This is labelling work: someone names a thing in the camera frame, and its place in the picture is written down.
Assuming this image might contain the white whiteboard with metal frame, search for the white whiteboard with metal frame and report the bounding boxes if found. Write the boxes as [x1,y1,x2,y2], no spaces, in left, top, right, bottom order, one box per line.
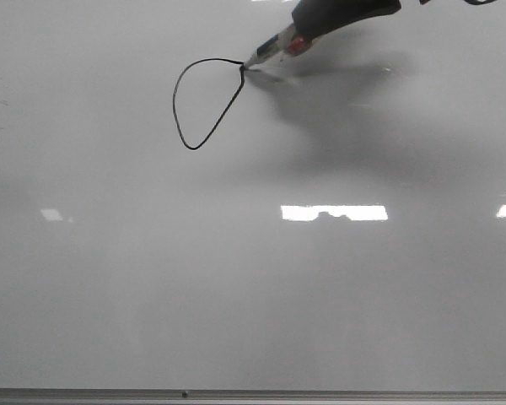
[0,1,506,391]

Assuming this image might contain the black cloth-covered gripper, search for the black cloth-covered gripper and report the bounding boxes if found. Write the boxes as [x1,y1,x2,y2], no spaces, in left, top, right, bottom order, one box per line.
[292,0,401,41]

